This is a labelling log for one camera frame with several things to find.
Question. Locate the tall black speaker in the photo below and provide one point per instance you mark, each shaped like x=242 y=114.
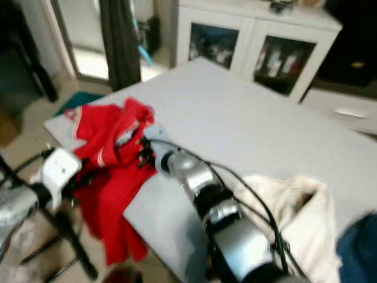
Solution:
x=353 y=41

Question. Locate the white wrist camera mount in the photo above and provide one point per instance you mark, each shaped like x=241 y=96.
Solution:
x=159 y=147
x=62 y=174

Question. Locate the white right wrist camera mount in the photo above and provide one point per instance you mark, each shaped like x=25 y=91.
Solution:
x=159 y=147

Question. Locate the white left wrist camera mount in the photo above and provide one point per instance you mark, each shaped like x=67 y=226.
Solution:
x=62 y=174

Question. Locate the teal rug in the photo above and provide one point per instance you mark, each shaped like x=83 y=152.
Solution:
x=79 y=101

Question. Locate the black desk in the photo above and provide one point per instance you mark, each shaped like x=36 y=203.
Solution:
x=23 y=47

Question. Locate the chrome and black clothes rack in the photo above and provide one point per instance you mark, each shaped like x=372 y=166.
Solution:
x=73 y=242

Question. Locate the white table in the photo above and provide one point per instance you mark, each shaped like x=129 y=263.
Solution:
x=241 y=118

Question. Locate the white glass-door cabinet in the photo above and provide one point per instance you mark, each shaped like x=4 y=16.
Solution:
x=247 y=23

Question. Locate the blue jeans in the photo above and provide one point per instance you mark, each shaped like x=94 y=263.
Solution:
x=359 y=253

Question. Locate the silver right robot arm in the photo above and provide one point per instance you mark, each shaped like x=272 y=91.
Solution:
x=230 y=218

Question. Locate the silver door frame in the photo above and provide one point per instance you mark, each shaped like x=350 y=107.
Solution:
x=63 y=41

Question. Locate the red polo shirt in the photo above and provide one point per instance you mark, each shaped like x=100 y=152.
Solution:
x=112 y=200

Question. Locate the grey curtain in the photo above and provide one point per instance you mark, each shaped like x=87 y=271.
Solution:
x=121 y=47

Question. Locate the white low drawer unit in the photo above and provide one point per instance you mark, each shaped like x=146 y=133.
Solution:
x=341 y=112

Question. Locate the white blouse with dark buttons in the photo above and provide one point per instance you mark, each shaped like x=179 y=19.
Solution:
x=300 y=224

